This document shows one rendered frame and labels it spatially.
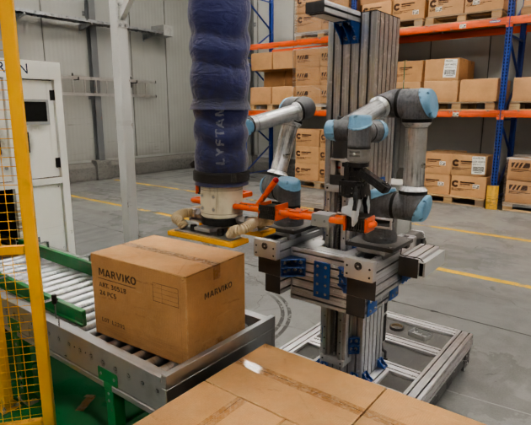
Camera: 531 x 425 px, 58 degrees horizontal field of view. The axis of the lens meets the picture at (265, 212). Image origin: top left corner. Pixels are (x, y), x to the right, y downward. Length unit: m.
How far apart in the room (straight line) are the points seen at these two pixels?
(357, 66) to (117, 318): 1.60
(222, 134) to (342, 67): 0.79
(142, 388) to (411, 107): 1.55
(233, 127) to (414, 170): 0.75
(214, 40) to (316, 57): 8.29
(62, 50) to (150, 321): 10.00
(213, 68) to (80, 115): 10.15
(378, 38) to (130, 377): 1.81
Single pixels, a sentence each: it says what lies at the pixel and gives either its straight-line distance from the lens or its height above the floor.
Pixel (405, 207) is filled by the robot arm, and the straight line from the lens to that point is 2.05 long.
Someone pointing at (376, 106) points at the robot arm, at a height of 1.61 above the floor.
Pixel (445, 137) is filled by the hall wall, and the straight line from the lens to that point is 10.33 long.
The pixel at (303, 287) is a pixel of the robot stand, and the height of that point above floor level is 0.75.
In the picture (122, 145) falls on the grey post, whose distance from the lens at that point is 5.14.
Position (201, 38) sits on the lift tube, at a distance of 1.85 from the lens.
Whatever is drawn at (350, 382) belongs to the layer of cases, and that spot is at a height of 0.54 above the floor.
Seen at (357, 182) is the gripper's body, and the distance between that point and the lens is 1.61.
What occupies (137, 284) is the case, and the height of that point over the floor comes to 0.86.
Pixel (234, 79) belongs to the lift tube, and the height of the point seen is 1.71.
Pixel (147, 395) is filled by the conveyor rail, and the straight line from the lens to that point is 2.11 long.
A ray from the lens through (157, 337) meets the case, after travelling 2.19.
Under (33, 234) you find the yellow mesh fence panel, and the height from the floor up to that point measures 1.06.
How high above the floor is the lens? 1.60
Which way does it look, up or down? 12 degrees down
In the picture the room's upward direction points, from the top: straight up
